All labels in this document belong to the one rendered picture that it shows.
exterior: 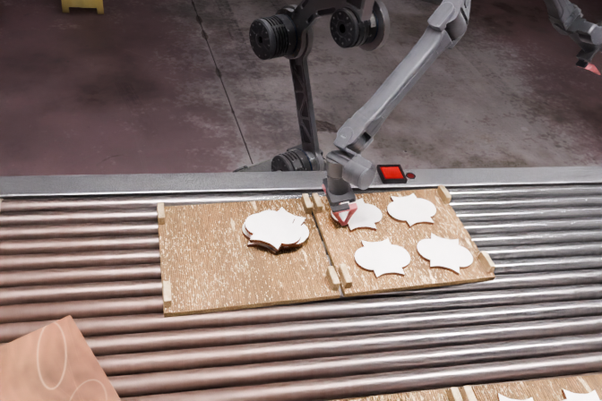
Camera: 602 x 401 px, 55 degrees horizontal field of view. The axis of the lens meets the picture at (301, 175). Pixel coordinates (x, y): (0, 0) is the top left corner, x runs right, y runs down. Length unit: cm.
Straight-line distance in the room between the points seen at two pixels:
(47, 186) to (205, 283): 56
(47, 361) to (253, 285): 48
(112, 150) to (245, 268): 203
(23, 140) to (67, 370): 246
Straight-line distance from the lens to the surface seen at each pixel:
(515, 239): 177
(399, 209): 166
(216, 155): 331
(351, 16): 212
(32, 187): 173
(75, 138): 348
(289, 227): 149
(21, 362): 120
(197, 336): 134
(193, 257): 146
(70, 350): 119
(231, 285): 140
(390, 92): 147
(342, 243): 154
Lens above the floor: 200
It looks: 38 degrees down
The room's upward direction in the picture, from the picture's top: 9 degrees clockwise
